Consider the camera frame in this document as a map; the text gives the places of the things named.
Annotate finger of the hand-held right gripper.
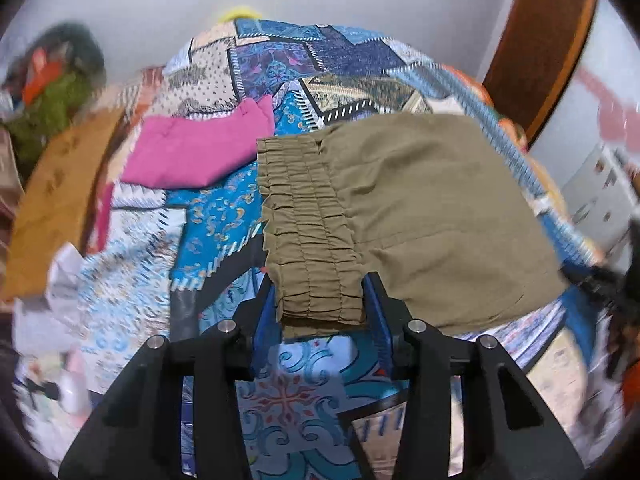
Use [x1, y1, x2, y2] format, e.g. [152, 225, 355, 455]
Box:
[562, 260, 640, 328]

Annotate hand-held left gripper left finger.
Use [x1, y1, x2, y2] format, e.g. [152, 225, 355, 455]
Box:
[58, 274, 277, 480]

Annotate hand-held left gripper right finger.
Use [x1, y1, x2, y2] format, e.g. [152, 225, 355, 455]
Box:
[361, 272, 587, 480]

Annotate olive green pants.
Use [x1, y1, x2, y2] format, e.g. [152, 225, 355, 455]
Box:
[256, 112, 569, 337]

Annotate white cabinet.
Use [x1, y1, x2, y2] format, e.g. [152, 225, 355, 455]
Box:
[560, 142, 640, 261]

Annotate blue patchwork printed bedsheet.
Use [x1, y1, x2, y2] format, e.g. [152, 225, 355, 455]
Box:
[15, 17, 608, 480]

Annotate pink folded cloth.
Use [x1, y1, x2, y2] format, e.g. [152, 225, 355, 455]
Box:
[121, 95, 276, 190]

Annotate white crumpled cloth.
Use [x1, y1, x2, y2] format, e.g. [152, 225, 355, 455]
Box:
[12, 242, 93, 416]

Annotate wooden door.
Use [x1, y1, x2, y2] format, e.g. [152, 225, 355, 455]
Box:
[481, 0, 599, 148]

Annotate mustard yellow printed cloth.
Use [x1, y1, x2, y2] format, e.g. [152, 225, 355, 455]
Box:
[2, 107, 126, 301]

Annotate green and orange cloth pile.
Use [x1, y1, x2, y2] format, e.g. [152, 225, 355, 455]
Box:
[0, 21, 107, 161]

